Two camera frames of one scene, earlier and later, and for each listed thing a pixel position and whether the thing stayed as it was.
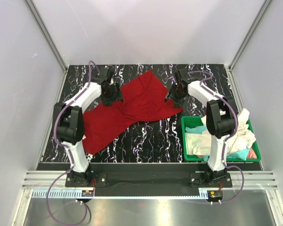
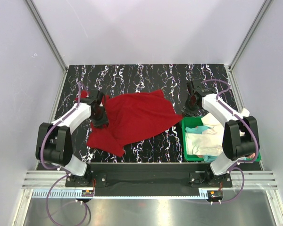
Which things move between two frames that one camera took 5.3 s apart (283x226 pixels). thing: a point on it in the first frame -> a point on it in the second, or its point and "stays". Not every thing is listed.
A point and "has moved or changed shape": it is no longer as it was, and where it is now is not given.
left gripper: x=115 y=95 -> x=104 y=121
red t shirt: x=143 y=98 has moved or changed shape
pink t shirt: x=251 y=154 stays
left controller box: x=87 y=193 stays
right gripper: x=178 y=103 -> x=186 y=111
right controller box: x=214 y=194 stays
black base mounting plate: x=149 y=176 stays
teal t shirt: x=235 y=155 stays
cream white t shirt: x=199 y=143 stays
